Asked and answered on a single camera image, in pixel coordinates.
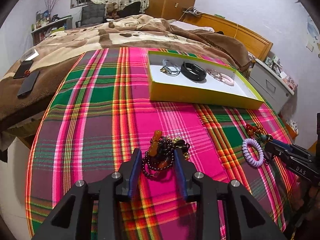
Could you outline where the dark bead amber bracelet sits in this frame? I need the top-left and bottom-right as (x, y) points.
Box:
(141, 129), (190, 178)

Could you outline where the red gold knot ornament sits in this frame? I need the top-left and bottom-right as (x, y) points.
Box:
(245, 123), (265, 139)

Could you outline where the purple spiral hair tie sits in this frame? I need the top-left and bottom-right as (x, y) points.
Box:
(241, 138), (265, 168)

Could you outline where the black smart wristband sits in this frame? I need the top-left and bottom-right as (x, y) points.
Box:
(181, 62), (207, 81)

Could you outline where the grey cord bracelet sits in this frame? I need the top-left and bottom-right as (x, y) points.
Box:
(159, 58), (181, 77)

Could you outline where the orange basket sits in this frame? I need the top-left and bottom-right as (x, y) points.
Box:
(285, 119), (299, 140)

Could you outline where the grey bedside drawer cabinet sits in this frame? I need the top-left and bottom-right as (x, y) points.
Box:
(248, 59), (295, 114)

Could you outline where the plaid pink green tablecloth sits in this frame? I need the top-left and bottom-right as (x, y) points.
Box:
(25, 48), (297, 239)

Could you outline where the yellow shallow cardboard box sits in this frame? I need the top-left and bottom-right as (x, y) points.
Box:
(148, 51), (264, 109)

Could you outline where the wooden bed headboard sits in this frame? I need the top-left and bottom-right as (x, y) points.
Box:
(183, 14), (273, 61)

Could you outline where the black smartphone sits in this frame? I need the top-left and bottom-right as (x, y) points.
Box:
(17, 70), (40, 98)

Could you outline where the brown plush blanket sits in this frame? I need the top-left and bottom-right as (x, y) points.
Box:
(1, 14), (251, 131)

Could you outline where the dark phone with red charm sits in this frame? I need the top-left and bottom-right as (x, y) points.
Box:
(13, 60), (33, 79)

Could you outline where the white paper card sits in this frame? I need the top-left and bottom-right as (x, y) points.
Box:
(20, 48), (39, 62)

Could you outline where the white desk shelf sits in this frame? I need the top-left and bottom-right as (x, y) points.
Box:
(31, 16), (73, 46)

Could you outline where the black office chair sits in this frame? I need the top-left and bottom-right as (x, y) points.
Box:
(75, 4), (105, 28)

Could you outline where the brown teddy bear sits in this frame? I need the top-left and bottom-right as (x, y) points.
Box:
(105, 2), (120, 20)

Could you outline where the cartoon couple wall sticker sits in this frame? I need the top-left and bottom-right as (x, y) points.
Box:
(307, 15), (319, 57)

